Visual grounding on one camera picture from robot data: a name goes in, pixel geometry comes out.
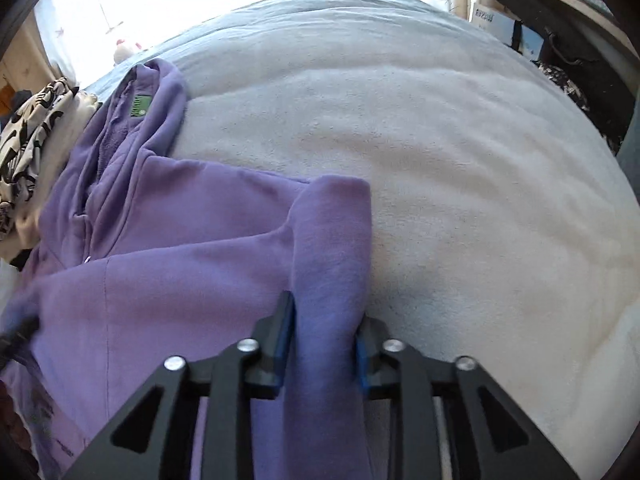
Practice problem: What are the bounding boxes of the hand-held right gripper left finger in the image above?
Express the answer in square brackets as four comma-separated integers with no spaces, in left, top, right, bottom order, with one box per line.
[60,290,297,480]

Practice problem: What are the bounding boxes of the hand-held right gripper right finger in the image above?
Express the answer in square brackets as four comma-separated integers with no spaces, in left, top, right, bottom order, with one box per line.
[354,314,583,480]

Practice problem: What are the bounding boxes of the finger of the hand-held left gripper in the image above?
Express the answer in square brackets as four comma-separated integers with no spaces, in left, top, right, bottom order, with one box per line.
[0,312,42,362]

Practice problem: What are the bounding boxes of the purple hoodie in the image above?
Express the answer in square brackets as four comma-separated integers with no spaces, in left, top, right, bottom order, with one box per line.
[0,58,373,480]

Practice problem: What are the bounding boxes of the grey fleece blanket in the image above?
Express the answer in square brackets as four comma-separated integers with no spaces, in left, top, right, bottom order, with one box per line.
[80,0,640,461]

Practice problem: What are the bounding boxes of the black and white printed garment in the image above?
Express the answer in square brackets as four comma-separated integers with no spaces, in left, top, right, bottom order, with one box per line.
[0,77,81,238]

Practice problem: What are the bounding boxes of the cream folded garment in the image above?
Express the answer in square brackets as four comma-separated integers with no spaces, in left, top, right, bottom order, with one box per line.
[15,91,103,261]

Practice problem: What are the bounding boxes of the pink and white plush toy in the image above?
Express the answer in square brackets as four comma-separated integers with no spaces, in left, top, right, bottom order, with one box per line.
[112,39,141,66]

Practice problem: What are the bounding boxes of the black and white patterned cloth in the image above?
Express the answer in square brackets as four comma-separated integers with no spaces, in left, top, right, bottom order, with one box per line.
[537,60,593,113]

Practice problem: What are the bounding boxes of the blue and white box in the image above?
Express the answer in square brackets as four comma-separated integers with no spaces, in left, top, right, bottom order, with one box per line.
[520,25,546,58]

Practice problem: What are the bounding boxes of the white box with blue print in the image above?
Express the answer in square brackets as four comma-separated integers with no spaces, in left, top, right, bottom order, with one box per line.
[470,2,513,46]

